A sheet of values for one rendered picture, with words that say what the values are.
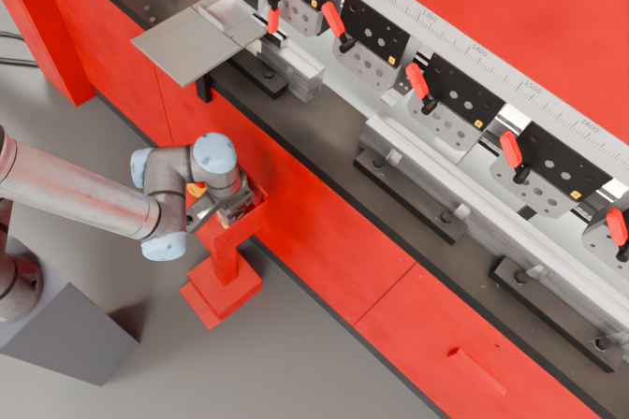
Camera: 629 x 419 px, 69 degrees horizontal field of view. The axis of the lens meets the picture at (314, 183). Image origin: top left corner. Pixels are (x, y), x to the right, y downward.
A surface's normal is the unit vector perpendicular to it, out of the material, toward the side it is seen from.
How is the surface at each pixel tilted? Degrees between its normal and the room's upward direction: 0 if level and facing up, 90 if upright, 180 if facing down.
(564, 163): 90
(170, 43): 0
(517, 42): 90
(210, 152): 5
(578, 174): 90
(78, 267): 0
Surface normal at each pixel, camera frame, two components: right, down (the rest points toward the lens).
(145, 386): 0.14, -0.48
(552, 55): -0.66, 0.61
